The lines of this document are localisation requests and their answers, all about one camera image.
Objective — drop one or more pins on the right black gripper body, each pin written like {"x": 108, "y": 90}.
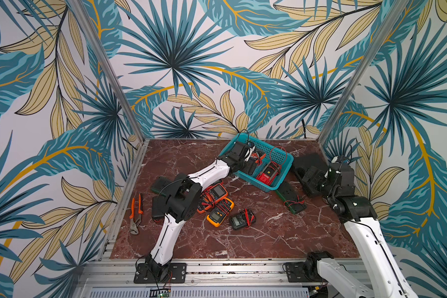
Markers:
{"x": 309, "y": 179}

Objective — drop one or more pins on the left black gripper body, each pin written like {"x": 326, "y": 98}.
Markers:
{"x": 246, "y": 166}

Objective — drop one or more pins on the orange grey multimeter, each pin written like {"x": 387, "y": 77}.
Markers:
{"x": 258, "y": 156}

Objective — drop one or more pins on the green black multimeter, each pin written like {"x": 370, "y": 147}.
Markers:
{"x": 290, "y": 198}

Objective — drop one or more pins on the small dark green multimeter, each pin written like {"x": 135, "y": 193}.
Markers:
{"x": 244, "y": 219}

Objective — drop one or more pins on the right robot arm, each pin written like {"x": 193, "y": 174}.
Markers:
{"x": 358, "y": 216}

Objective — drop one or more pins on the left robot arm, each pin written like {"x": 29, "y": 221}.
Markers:
{"x": 180, "y": 200}

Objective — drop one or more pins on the teal plastic basket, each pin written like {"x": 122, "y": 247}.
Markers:
{"x": 273, "y": 153}

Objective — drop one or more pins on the orange red multimeter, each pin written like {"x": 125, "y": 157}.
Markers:
{"x": 210, "y": 197}

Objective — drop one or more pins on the yellow orange multimeter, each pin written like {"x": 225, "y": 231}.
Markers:
{"x": 220, "y": 212}

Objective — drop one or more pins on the black case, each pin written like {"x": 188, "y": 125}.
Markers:
{"x": 302, "y": 165}

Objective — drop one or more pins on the green black device left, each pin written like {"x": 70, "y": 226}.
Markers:
{"x": 163, "y": 186}

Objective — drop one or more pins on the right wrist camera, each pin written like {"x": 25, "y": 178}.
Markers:
{"x": 343, "y": 160}

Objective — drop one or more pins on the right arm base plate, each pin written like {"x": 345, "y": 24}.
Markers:
{"x": 301, "y": 272}

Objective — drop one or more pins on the orange handled pliers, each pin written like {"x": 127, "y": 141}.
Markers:
{"x": 136, "y": 214}

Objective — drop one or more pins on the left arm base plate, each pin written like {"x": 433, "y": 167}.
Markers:
{"x": 174, "y": 273}

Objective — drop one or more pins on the aluminium front rail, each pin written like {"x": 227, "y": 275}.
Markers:
{"x": 247, "y": 278}

